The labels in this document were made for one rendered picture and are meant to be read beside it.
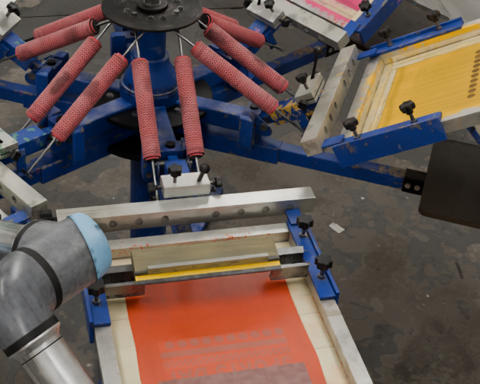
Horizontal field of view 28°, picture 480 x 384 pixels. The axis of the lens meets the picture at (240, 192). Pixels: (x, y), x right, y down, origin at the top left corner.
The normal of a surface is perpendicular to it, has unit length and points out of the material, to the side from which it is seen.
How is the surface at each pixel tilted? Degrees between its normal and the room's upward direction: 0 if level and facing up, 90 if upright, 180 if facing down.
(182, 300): 0
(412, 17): 0
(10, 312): 46
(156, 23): 0
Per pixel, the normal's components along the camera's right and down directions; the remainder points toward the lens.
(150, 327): 0.07, -0.80
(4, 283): -0.37, -0.39
